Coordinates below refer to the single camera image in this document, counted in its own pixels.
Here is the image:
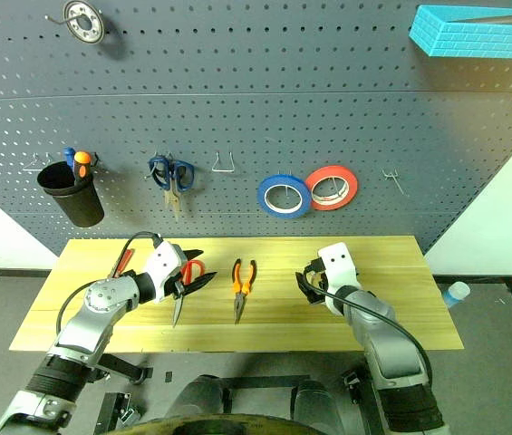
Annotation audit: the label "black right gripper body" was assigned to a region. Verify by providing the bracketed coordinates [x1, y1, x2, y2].
[304, 256, 329, 276]

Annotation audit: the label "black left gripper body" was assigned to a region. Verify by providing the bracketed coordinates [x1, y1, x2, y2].
[169, 261, 189, 300]

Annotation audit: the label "orange-handled needle-nose pliers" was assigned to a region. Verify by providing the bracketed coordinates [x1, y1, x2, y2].
[231, 257, 258, 325]

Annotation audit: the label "dark grey pegboard wall panel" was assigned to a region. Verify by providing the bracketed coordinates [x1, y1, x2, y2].
[0, 0, 512, 257]

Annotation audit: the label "blue tape roll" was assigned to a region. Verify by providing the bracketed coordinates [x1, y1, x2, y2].
[256, 174, 312, 220]

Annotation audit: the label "red tape roll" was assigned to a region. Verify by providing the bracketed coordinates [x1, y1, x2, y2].
[304, 165, 360, 212]

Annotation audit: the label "black table crossbar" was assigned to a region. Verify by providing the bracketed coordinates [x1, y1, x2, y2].
[222, 374, 312, 391]

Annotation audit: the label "dark rounded shape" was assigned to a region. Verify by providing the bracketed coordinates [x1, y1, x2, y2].
[167, 374, 234, 421]
[291, 380, 345, 434]

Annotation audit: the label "double-prong metal peg hook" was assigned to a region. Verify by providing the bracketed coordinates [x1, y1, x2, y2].
[382, 169, 407, 197]

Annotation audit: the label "black cup holder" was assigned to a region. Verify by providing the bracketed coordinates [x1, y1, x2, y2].
[36, 160, 106, 228]

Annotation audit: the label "clear plastic bottle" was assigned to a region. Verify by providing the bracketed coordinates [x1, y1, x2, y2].
[440, 280, 472, 310]

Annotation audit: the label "dark round disc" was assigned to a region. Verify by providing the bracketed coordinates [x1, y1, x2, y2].
[114, 411, 329, 435]

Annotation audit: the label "orange and black screwdriver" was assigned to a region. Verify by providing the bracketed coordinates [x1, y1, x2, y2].
[72, 150, 93, 187]

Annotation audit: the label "round metal disc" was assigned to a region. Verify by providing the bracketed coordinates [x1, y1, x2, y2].
[63, 0, 106, 45]

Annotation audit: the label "blue brick-pattern foam block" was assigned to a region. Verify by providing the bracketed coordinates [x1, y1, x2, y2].
[408, 4, 512, 60]

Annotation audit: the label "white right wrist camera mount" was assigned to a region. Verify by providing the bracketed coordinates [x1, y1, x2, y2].
[317, 241, 360, 294]

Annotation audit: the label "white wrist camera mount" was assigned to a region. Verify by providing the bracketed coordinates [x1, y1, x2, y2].
[144, 239, 188, 305]
[317, 241, 360, 294]

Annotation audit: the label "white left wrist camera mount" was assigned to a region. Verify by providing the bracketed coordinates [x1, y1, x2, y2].
[144, 239, 188, 305]

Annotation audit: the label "red-handled scissors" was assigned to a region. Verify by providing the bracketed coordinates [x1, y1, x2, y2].
[171, 259, 206, 328]

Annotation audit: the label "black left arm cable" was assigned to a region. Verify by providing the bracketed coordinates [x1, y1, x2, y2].
[54, 230, 165, 336]

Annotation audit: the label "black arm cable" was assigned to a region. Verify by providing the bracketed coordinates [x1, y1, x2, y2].
[54, 230, 165, 336]
[304, 266, 433, 391]

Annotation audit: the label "blue-handled scissors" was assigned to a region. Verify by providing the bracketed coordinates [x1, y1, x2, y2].
[148, 154, 195, 223]

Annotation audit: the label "red-handled screwdriver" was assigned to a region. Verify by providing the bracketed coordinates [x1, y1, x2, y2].
[108, 247, 135, 280]

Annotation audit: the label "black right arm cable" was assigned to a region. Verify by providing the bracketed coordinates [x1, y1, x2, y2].
[304, 266, 433, 391]

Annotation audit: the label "wire triangle peg hook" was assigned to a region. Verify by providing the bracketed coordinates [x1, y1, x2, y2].
[22, 152, 53, 173]

